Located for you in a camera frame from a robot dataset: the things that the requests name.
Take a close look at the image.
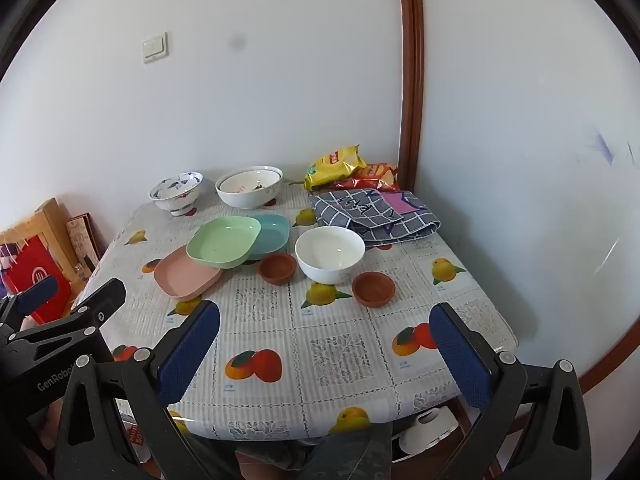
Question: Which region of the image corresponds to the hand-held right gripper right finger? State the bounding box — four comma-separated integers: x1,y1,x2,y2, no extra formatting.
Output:
428,301,607,480

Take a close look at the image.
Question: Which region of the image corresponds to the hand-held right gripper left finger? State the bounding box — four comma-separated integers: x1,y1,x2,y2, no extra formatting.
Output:
52,299,222,480

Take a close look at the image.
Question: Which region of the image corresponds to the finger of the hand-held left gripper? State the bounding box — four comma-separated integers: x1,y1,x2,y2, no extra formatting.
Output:
0,276,60,333
10,278,127,366

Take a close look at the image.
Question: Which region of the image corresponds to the pink square plate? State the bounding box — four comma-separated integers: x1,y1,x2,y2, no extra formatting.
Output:
153,246,223,302

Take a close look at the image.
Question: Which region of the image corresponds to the small brown dish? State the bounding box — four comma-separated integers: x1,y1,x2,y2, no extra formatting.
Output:
258,253,298,286
351,271,397,309

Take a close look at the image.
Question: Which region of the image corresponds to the green square plate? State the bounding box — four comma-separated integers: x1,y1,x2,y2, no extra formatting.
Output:
186,216,262,269

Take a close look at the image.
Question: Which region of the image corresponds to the blue square plate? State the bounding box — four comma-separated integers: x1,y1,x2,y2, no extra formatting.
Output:
245,214,291,261

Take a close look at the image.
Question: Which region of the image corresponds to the plain white bowl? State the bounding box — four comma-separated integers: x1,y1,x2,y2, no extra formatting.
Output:
294,226,366,284

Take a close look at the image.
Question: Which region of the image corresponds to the red paper bag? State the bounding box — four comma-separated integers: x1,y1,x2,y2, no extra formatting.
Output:
4,235,73,326

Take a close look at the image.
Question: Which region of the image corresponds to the wooden chair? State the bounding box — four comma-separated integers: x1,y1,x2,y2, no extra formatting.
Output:
0,198,96,321

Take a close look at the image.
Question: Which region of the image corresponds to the white round object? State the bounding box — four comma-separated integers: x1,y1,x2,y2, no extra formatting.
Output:
395,406,461,463

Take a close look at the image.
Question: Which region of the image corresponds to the red white packet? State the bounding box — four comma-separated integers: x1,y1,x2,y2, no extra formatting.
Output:
120,412,153,463

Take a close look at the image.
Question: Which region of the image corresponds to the blue patterned footed bowl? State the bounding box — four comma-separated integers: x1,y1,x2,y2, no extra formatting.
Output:
148,171,204,217

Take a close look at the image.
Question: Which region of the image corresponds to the fruit print tablecloth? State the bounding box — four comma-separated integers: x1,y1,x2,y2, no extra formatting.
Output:
75,180,520,442

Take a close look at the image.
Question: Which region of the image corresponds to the brown wooden baseboard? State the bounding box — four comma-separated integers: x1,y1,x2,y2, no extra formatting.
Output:
570,350,640,396

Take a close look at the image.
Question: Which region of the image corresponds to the large white bowl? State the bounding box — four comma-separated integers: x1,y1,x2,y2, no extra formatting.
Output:
215,165,284,210

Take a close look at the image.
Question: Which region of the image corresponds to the small printed white bowl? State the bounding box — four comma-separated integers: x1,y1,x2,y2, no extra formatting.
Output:
220,170,280,195

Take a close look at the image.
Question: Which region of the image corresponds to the grey checked cloth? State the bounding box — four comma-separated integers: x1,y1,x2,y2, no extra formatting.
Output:
310,188,443,247

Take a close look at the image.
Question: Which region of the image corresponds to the red chip bag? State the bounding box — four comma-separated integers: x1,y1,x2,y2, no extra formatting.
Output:
330,162,401,192

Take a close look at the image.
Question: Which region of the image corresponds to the yellow chip bag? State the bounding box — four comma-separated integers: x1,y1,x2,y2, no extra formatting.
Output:
304,145,368,191

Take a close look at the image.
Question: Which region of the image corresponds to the white wall switch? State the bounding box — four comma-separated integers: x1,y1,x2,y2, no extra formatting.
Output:
142,32,170,65

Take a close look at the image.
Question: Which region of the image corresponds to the brown wooden door frame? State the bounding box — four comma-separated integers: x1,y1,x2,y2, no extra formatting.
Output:
397,0,426,196

